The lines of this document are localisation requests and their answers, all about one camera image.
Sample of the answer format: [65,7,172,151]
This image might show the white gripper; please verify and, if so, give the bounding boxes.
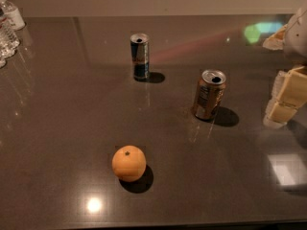
[263,4,307,128]

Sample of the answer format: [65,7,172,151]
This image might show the orange soda can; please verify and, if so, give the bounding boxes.
[193,69,226,121]

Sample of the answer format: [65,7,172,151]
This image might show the blue silver energy drink can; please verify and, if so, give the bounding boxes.
[130,33,150,81]

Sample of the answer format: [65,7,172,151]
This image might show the orange fruit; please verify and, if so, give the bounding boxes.
[112,146,147,182]

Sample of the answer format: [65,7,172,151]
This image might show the clear water bottle front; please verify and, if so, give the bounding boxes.
[0,9,20,58]

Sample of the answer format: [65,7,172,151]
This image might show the clear water bottle white label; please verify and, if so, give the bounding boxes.
[0,0,26,31]

